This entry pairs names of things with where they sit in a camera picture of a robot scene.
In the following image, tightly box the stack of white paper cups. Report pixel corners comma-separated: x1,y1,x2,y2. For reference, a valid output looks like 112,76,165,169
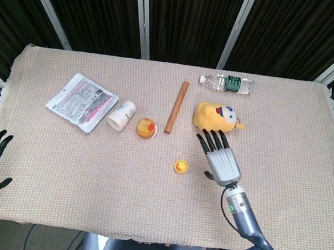
105,98,138,134

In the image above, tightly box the small yellow plastic cup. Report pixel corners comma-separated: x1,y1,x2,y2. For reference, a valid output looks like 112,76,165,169
173,158,190,176

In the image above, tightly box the white printed plastic pouch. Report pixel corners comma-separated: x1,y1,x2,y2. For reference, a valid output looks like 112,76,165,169
42,69,122,137

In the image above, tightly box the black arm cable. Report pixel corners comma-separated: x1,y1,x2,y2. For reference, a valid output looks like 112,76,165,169
215,186,284,250

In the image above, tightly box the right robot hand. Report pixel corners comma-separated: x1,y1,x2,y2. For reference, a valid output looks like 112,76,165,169
191,127,248,189

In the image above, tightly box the dark pleated curtain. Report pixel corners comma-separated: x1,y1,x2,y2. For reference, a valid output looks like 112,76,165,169
0,0,334,141

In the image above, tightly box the beige woven tablecloth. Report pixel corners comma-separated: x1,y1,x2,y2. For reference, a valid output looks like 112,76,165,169
0,40,334,250

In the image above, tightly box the clear plastic water bottle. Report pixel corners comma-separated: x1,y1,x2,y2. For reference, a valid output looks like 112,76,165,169
197,71,256,96

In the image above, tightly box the orange fruit jelly cup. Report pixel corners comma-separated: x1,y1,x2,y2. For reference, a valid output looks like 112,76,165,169
135,116,160,141

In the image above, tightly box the wooden rolling pin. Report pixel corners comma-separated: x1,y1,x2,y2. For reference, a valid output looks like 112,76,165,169
163,79,191,137

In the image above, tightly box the yellow plush toy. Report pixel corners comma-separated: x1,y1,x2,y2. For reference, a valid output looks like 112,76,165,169
191,100,248,135

